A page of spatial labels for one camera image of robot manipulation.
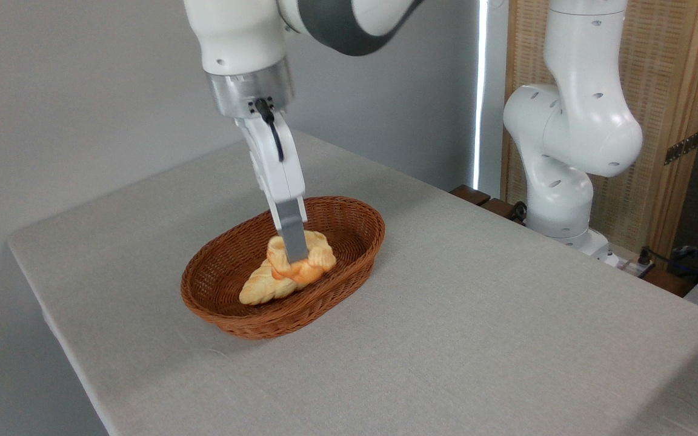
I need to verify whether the grey tablecloth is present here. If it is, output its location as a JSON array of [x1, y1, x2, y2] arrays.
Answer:
[[7, 130, 698, 436]]

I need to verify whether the dark metal screen hinge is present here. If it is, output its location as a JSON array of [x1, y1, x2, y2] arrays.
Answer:
[[664, 130, 698, 165]]

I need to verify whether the long braided bread loaf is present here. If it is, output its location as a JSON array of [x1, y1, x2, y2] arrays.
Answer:
[[239, 257, 301, 306]]

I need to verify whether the white power strip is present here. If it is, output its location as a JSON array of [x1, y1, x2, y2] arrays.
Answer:
[[603, 251, 656, 279]]

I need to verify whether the wooden rattan folding screen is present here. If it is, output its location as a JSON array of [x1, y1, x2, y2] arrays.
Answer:
[[500, 0, 698, 261]]

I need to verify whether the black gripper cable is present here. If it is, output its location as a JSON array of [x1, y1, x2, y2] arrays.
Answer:
[[254, 98, 285, 163]]

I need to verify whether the round orange croissant bread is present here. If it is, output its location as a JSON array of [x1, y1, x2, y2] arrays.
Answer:
[[266, 230, 337, 287]]

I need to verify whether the brown wicker oval basket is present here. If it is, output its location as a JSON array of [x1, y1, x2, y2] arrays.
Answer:
[[181, 196, 386, 340]]

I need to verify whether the black cable bundle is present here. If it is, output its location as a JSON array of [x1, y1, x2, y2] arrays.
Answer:
[[646, 242, 698, 285]]

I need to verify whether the dark brown wooden slat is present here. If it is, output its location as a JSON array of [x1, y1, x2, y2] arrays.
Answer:
[[481, 198, 527, 226], [449, 185, 492, 206]]

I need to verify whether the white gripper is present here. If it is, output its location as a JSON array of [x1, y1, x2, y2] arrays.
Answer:
[[234, 111, 310, 265]]

